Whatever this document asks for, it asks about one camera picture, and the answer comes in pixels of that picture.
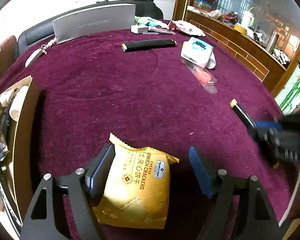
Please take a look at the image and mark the black marker yellow cap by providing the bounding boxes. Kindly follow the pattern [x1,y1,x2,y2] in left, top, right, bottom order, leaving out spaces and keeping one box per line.
[230,99,279,169]

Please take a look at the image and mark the yellow cheese cracker packet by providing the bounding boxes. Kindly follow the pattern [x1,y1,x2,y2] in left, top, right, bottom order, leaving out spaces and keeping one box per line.
[93,134,179,230]

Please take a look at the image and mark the white paper roll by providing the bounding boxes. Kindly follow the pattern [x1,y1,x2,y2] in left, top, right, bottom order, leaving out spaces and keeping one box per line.
[205,52,216,69]

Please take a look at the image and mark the clear packaged pink item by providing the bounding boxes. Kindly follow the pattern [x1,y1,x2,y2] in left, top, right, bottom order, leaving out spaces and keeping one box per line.
[182,59,218,94]

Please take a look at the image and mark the shallow cardboard tray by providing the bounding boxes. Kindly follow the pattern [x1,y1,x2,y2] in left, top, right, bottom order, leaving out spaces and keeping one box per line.
[0,75,39,239]

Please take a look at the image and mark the wooden sideboard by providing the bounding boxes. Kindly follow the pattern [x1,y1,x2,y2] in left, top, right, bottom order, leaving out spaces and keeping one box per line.
[172,0,300,113]

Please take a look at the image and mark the black snack packet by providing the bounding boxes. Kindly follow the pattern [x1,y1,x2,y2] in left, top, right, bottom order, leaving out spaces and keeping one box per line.
[0,88,19,161]

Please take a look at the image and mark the white teal tissue pack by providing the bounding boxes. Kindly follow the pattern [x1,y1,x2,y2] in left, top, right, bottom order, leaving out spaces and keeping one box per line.
[181,37,213,68]

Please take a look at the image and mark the purple velvet table cloth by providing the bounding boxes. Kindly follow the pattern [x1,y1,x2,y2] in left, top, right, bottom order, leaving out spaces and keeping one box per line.
[0,30,295,239]

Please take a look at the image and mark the white red plastic bag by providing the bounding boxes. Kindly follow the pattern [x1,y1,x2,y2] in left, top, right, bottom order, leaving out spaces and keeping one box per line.
[168,20,205,37]

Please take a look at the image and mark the white key fob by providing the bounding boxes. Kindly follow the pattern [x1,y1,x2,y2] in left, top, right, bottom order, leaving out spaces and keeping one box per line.
[25,44,47,68]

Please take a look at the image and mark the black marker on cloth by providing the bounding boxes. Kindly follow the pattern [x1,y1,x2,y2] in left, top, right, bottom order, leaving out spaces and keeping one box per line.
[121,39,177,52]

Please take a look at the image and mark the green white packet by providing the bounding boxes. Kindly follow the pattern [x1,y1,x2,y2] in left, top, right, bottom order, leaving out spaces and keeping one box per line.
[134,16,168,29]

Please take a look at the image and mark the small white box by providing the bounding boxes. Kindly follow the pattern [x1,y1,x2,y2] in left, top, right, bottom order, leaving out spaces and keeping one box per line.
[130,24,149,34]

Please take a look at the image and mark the black leather sofa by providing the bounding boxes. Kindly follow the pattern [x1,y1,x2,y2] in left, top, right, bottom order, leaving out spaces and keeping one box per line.
[17,0,164,56]

